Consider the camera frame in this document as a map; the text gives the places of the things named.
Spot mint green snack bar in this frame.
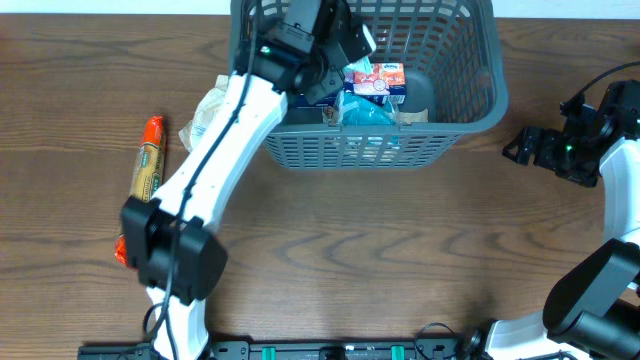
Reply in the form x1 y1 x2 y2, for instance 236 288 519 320
343 57 374 83

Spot multicolour tissue pack box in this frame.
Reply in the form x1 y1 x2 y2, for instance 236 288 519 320
289 61 407 109

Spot teal white pouch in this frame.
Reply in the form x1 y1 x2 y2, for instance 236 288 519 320
332 91 396 126

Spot brown photo snack bag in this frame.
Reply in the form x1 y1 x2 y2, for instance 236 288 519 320
321 107 429 126

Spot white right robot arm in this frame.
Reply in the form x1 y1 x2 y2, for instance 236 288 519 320
457 80 639 359

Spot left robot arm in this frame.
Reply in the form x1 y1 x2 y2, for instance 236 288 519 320
121 0 376 359

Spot spaghetti pack red ends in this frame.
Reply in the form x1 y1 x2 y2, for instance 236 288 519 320
113 115 167 269

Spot grey plastic slotted basket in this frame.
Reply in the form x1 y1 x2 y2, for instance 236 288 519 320
226 0 510 172

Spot beige crumpled paper pouch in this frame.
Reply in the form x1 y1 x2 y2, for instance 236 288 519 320
179 75 229 152

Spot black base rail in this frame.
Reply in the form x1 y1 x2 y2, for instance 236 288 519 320
76 335 494 360

